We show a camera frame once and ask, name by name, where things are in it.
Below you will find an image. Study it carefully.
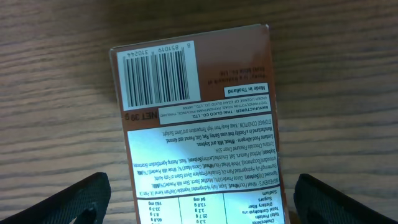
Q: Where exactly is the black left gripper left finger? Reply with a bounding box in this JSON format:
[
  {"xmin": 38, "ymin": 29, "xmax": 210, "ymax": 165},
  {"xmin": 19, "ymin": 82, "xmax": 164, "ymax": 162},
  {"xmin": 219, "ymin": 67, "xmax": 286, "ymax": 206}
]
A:
[{"xmin": 1, "ymin": 172, "xmax": 111, "ymax": 224}]

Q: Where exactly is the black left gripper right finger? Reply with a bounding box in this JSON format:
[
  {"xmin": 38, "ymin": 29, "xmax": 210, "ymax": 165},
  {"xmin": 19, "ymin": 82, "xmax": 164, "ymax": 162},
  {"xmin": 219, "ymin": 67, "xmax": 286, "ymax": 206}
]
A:
[{"xmin": 294, "ymin": 174, "xmax": 397, "ymax": 224}]

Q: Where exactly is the brown Pocky box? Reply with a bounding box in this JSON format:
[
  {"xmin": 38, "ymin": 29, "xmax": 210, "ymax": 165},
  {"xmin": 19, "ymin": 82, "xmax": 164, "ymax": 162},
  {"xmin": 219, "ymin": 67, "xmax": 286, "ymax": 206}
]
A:
[{"xmin": 109, "ymin": 24, "xmax": 289, "ymax": 224}]

